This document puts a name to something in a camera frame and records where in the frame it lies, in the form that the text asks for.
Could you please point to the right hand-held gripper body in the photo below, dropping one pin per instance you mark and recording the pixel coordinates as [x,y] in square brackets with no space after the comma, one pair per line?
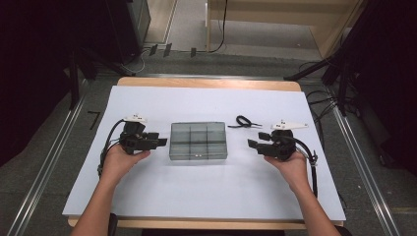
[278,147]

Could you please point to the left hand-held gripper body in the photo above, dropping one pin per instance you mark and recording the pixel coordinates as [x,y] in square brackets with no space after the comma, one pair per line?
[137,144]

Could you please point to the clear plastic compartment box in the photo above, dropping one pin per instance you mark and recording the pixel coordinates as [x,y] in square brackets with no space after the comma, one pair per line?
[198,141]

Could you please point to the person's right hand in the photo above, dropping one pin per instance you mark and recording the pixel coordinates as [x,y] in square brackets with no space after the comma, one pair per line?
[293,170]

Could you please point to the person's left hand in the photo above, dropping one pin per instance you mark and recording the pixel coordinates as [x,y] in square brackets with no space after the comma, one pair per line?
[118,164]

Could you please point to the white table sheet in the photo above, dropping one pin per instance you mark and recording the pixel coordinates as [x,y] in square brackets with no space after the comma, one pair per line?
[203,190]

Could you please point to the wooden table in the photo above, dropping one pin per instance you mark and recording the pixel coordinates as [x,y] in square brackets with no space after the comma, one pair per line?
[209,82]

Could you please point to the black tripod stand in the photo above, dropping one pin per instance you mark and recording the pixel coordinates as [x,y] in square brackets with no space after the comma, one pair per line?
[74,82]
[342,91]

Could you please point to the black floor tape strip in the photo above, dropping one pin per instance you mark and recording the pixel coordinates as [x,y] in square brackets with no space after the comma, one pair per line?
[167,50]
[193,52]
[153,49]

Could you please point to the black cabinet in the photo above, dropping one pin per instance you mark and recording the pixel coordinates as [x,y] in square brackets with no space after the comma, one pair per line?
[128,29]

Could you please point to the light wooden shelf unit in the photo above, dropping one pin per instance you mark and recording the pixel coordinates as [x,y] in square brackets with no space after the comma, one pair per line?
[327,29]

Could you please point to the dark curtain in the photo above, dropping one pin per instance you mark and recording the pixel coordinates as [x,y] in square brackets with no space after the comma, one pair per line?
[29,82]
[390,82]

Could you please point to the metal floor rail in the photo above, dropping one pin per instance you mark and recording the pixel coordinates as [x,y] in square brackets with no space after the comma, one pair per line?
[46,170]
[364,170]

